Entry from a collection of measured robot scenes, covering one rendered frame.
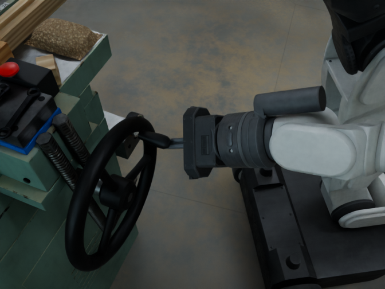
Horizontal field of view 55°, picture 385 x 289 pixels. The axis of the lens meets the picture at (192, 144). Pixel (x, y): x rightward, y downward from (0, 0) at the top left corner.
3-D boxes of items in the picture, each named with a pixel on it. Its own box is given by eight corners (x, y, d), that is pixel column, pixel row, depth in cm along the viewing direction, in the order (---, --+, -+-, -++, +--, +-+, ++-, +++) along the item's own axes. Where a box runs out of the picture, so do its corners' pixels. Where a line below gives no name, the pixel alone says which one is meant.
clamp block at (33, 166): (46, 195, 60) (26, 164, 53) (-20, 169, 63) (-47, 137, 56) (94, 129, 69) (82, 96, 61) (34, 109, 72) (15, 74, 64)
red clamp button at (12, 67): (11, 81, 56) (8, 75, 55) (-5, 75, 56) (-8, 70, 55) (24, 68, 57) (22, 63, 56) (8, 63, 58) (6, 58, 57)
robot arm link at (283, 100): (274, 153, 63) (343, 151, 56) (245, 176, 55) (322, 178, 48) (262, 88, 61) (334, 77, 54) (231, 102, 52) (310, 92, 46)
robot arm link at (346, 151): (290, 148, 58) (386, 161, 51) (267, 168, 51) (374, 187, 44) (291, 107, 56) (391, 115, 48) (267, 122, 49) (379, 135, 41)
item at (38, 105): (27, 155, 54) (12, 132, 50) (-33, 133, 57) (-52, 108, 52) (76, 95, 61) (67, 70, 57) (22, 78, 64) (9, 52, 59)
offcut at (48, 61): (44, 88, 71) (37, 72, 67) (42, 73, 73) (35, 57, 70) (62, 84, 71) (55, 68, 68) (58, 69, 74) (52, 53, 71)
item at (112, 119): (128, 160, 104) (124, 143, 98) (91, 147, 107) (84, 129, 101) (142, 138, 109) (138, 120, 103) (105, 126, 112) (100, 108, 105)
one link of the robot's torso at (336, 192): (354, 176, 138) (372, 91, 99) (377, 226, 126) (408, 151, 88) (312, 186, 139) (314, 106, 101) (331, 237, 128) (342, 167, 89)
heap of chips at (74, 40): (80, 60, 76) (75, 45, 73) (24, 43, 79) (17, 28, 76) (102, 35, 80) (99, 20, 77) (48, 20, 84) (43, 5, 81)
